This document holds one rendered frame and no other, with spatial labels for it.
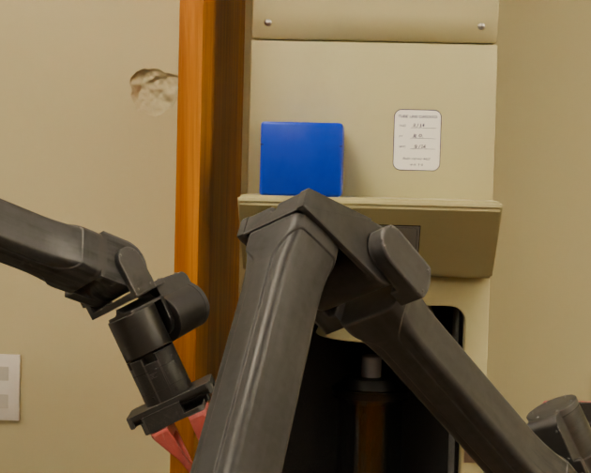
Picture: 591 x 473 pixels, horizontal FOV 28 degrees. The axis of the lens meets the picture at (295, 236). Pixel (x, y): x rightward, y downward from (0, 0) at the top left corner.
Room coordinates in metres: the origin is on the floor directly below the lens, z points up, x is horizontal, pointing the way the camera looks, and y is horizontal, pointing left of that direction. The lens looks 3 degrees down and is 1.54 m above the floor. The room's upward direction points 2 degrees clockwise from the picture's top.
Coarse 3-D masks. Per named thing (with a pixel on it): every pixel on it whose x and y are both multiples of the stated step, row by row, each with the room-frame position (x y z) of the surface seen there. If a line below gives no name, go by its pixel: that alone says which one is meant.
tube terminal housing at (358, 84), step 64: (256, 64) 1.54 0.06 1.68; (320, 64) 1.54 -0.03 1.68; (384, 64) 1.53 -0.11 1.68; (448, 64) 1.53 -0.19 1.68; (256, 128) 1.54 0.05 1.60; (384, 128) 1.53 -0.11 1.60; (448, 128) 1.53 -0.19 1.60; (256, 192) 1.54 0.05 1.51; (384, 192) 1.53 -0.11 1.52; (448, 192) 1.53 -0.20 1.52
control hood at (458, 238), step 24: (240, 216) 1.45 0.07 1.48; (384, 216) 1.43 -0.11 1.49; (408, 216) 1.43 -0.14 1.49; (432, 216) 1.43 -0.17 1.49; (456, 216) 1.42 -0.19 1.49; (480, 216) 1.42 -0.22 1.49; (432, 240) 1.46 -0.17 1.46; (456, 240) 1.45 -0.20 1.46; (480, 240) 1.45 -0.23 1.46; (432, 264) 1.49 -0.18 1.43; (456, 264) 1.48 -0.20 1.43; (480, 264) 1.48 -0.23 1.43
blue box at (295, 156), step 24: (264, 144) 1.44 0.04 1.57; (288, 144) 1.43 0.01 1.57; (312, 144) 1.43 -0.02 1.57; (336, 144) 1.43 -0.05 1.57; (264, 168) 1.44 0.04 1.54; (288, 168) 1.43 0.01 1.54; (312, 168) 1.43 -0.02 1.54; (336, 168) 1.43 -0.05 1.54; (264, 192) 1.44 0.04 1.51; (288, 192) 1.43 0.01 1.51; (336, 192) 1.43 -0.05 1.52
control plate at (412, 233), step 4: (380, 224) 1.44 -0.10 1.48; (384, 224) 1.44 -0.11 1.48; (400, 228) 1.44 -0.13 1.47; (404, 228) 1.44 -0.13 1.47; (408, 228) 1.44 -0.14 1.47; (412, 228) 1.44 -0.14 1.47; (416, 228) 1.44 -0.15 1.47; (404, 232) 1.45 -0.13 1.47; (408, 232) 1.45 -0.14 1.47; (412, 232) 1.45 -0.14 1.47; (416, 232) 1.45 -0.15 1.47; (408, 236) 1.45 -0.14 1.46; (412, 236) 1.45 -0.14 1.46; (416, 236) 1.45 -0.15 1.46; (408, 240) 1.46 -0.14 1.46; (412, 240) 1.46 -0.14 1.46; (416, 240) 1.46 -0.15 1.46; (412, 244) 1.46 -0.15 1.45; (416, 244) 1.46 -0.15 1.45; (416, 248) 1.47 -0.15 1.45
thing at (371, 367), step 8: (368, 360) 1.63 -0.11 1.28; (376, 360) 1.63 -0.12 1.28; (368, 368) 1.63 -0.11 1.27; (376, 368) 1.63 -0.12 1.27; (344, 376) 1.64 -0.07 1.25; (352, 376) 1.63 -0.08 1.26; (360, 376) 1.64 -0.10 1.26; (368, 376) 1.63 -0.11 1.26; (376, 376) 1.63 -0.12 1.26; (384, 376) 1.64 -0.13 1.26; (392, 376) 1.64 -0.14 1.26; (344, 384) 1.62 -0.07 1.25; (352, 384) 1.61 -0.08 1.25; (360, 384) 1.60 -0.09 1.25; (368, 384) 1.60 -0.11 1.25; (376, 384) 1.60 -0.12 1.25; (384, 384) 1.60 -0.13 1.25; (392, 384) 1.61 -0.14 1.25; (400, 384) 1.63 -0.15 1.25
